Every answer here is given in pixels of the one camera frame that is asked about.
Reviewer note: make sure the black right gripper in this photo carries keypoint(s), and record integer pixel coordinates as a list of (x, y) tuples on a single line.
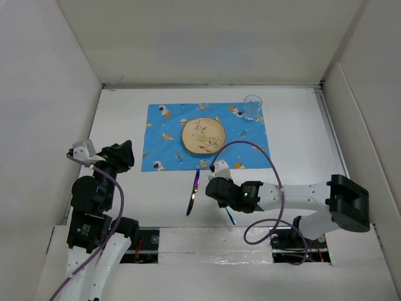
[(221, 204)]

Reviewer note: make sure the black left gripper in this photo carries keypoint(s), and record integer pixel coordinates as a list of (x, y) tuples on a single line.
[(120, 155)]

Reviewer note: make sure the iridescent fork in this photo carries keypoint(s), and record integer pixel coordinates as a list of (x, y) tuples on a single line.
[(231, 216)]

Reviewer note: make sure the iridescent knife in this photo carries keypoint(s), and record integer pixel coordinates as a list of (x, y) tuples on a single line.
[(193, 193)]

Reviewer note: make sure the beige bird-pattern plate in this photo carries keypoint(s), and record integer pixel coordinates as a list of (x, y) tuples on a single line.
[(203, 136)]

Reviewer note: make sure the clear plastic cup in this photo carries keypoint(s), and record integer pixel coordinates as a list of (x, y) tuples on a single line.
[(252, 106)]

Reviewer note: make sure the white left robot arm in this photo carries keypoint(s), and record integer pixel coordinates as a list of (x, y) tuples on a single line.
[(99, 235)]

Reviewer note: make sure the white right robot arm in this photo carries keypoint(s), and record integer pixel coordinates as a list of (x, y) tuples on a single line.
[(339, 203)]

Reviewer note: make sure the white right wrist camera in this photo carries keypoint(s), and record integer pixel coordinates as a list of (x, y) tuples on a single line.
[(220, 169)]

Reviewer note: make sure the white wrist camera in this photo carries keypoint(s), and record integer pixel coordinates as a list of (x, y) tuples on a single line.
[(84, 151), (220, 169)]

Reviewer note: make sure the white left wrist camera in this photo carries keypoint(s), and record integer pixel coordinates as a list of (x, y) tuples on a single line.
[(84, 151)]

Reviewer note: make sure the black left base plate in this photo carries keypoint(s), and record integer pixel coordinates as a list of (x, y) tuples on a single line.
[(146, 248)]

